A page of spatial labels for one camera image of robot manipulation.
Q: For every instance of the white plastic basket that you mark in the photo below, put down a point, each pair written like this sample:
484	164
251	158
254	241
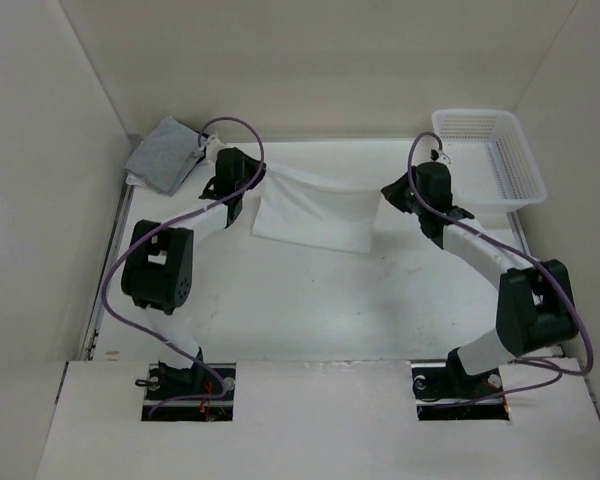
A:
493	168

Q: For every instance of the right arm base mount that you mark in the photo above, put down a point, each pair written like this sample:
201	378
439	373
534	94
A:
438	398

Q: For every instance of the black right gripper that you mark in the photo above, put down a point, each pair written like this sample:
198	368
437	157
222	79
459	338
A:
394	192

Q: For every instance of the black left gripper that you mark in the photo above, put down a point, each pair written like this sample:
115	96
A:
257	173

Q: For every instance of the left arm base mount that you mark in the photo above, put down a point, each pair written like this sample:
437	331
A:
203	400

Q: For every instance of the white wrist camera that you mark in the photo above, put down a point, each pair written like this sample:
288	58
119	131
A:
207	150
438	155

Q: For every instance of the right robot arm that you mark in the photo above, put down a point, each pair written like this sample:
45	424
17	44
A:
531	313

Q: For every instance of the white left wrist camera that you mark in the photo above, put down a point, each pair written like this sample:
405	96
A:
207	150

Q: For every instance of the grey folded tank top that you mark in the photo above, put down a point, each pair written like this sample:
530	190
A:
165	158

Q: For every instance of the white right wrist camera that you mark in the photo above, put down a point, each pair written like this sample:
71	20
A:
438	155

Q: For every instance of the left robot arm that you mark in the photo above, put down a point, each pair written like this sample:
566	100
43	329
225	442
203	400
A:
158	275

